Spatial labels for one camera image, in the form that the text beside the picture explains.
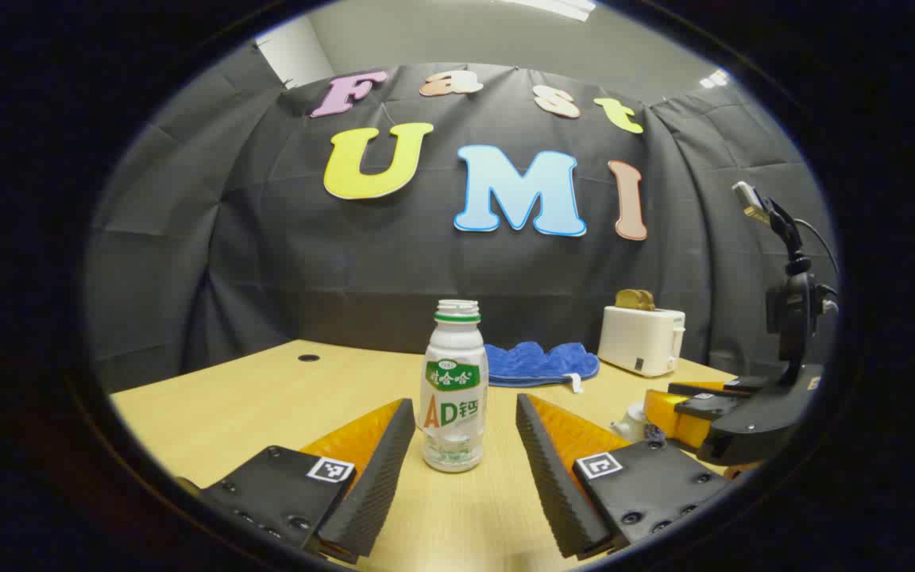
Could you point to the large ceiling light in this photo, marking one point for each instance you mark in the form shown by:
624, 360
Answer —
557, 6

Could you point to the small ceiling light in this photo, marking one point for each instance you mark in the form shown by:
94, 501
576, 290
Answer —
716, 79

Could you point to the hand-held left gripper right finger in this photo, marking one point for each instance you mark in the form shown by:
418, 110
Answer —
549, 477

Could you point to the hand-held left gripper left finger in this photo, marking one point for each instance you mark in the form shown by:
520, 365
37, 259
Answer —
382, 477

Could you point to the white toaster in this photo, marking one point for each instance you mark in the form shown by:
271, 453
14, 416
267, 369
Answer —
640, 342

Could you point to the toasted bread slice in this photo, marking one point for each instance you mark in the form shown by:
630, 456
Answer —
635, 299

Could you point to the blue towel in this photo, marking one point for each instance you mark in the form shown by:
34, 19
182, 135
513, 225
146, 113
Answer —
541, 364

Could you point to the white teacup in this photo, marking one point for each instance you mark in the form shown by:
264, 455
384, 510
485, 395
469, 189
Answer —
630, 427

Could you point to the white water bottle green label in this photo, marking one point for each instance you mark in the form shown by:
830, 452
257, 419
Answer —
454, 373

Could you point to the black backdrop cloth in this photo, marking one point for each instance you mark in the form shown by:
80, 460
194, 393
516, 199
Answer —
346, 262

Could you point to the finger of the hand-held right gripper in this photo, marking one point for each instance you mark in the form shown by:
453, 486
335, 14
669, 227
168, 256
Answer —
676, 417
712, 388

